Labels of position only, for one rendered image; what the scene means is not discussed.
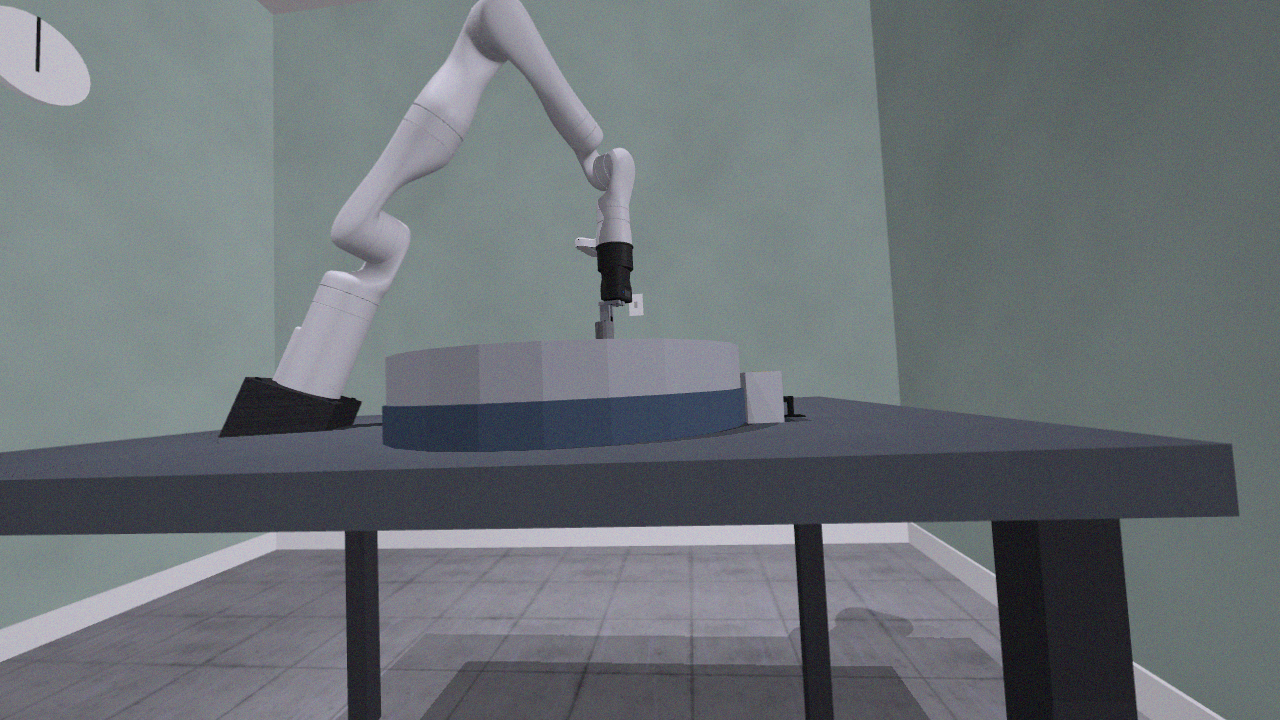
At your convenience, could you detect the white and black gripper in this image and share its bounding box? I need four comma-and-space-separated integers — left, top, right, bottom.
575, 219, 634, 327

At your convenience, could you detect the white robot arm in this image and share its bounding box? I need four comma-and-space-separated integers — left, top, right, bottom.
273, 0, 635, 398

